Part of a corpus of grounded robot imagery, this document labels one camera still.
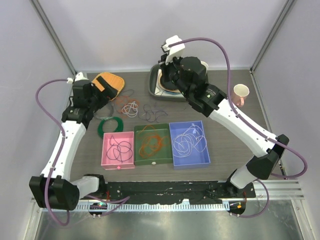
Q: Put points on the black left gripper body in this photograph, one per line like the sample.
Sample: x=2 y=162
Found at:
x=99 y=99

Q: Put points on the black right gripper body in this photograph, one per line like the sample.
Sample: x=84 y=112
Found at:
x=171 y=71

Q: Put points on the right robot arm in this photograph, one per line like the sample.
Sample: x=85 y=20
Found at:
x=189 y=76

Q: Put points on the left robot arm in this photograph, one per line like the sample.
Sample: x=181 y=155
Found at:
x=73 y=126

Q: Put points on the wooden cutting board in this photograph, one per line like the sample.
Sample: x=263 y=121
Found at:
x=108 y=74

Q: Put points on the black and tan plate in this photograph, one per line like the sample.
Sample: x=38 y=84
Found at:
x=162 y=83

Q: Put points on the dark green tray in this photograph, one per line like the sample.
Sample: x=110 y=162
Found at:
x=152 y=84

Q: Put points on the white square plate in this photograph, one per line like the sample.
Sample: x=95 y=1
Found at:
x=161 y=91

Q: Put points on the yellow mug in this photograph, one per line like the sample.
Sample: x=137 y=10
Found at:
x=205 y=65

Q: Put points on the pink box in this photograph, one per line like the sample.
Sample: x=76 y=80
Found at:
x=118 y=151

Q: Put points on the green box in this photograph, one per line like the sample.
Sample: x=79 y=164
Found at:
x=152 y=144

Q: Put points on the pink mug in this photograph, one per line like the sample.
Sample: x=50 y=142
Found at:
x=239 y=94

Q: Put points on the blue box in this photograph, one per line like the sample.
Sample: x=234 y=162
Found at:
x=189 y=145

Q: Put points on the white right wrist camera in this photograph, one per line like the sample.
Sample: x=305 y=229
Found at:
x=172 y=51

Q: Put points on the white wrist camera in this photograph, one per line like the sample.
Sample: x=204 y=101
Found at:
x=172 y=51
x=78 y=77

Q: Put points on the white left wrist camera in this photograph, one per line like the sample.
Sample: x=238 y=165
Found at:
x=78 y=77

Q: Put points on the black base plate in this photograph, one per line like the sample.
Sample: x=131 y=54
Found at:
x=174 y=192

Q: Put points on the aluminium corner post left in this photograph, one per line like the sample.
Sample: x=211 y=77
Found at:
x=52 y=33

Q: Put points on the aluminium corner post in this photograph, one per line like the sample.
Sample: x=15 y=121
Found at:
x=52 y=33
x=285 y=11

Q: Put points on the aluminium corner post right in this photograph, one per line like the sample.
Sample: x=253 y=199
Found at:
x=285 y=11

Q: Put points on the white slotted cable duct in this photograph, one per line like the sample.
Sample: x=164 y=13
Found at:
x=182 y=207

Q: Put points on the aluminium front rail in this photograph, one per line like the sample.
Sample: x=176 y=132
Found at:
x=275 y=190

